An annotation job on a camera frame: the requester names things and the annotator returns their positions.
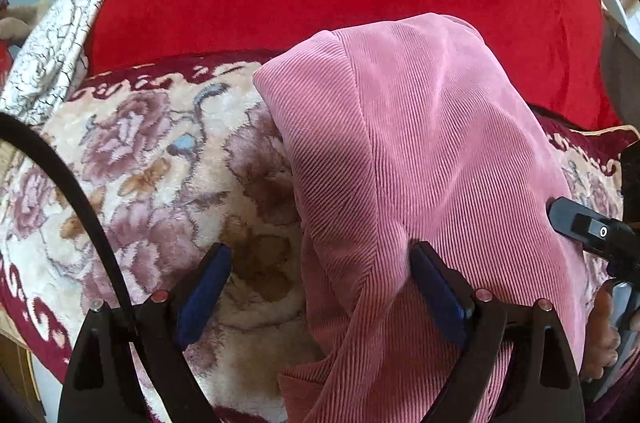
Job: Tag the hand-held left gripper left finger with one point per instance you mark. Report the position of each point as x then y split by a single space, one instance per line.
202 293

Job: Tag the white crackle-pattern pillow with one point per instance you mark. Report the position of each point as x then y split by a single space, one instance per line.
50 53

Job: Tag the white window frame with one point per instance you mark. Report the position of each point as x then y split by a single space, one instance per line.
612 3

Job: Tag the tan plush toy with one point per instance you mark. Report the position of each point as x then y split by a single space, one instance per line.
20 20

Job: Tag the floral printed blanket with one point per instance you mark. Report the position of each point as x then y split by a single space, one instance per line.
150 163

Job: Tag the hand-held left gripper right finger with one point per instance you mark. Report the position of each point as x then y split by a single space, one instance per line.
440 290

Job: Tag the person's right hand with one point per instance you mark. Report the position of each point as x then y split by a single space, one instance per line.
602 333

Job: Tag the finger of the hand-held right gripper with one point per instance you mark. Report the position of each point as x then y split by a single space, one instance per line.
585 225

